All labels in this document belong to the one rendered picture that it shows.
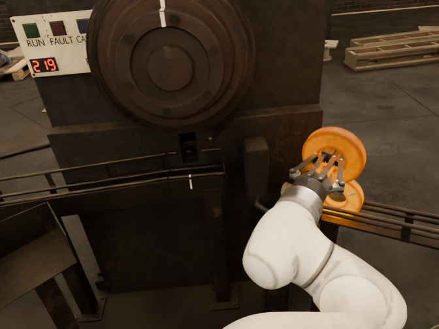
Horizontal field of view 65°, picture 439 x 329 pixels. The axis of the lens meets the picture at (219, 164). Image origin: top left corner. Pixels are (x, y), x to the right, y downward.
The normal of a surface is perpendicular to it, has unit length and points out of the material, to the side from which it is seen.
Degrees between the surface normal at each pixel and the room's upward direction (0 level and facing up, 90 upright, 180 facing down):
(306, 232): 30
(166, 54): 90
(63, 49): 90
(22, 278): 5
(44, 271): 5
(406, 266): 0
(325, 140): 93
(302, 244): 38
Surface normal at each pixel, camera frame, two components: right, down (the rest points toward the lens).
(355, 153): -0.52, 0.54
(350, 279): -0.31, -0.54
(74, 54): 0.05, 0.55
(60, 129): -0.07, -0.84
